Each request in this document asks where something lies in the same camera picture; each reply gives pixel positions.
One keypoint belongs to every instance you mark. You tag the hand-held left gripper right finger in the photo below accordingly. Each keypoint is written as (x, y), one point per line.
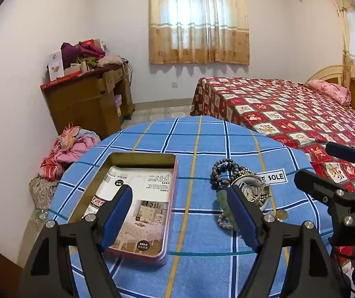
(242, 217)

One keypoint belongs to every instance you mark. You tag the printed paper leaflet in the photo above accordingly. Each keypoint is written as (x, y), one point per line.
(152, 198)

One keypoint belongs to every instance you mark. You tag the wooden headboard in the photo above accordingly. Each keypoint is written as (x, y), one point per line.
(331, 74)

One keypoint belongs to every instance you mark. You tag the white cardboard box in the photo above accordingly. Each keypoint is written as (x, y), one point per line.
(55, 65)

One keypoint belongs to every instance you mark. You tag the pile of clothes on desk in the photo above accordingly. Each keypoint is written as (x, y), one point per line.
(87, 52)

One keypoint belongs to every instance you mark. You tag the bed with red patterned bedspread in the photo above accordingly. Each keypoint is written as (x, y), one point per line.
(273, 108)

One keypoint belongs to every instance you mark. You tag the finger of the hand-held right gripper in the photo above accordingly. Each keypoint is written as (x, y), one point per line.
(313, 184)
(344, 153)

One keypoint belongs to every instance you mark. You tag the pink pillow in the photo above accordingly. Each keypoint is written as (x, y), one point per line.
(331, 90)

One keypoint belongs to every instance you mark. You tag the pile of clothes on floor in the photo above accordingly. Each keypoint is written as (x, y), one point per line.
(72, 149)

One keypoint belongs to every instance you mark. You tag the wooden desk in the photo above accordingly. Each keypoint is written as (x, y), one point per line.
(84, 105)

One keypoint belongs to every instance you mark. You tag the clear plastic bottle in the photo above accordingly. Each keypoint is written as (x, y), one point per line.
(39, 215)

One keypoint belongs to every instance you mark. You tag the silver wristwatch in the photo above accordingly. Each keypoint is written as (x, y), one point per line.
(249, 189)

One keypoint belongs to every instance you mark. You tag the rectangular metal tin box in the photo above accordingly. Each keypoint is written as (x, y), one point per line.
(140, 160)

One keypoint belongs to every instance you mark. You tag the brass coin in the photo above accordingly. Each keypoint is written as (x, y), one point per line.
(281, 214)

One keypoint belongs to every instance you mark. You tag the pink storage box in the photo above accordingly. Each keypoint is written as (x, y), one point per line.
(118, 105)

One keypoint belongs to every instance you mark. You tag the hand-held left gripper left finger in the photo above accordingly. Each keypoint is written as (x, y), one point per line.
(118, 217)

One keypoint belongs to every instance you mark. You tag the blue plaid tablecloth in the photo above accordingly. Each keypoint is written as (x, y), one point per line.
(202, 149)

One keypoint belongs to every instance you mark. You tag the floral fabric bag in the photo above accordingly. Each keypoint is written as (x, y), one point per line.
(42, 192)

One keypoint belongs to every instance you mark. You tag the flat red box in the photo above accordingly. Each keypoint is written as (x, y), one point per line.
(59, 82)

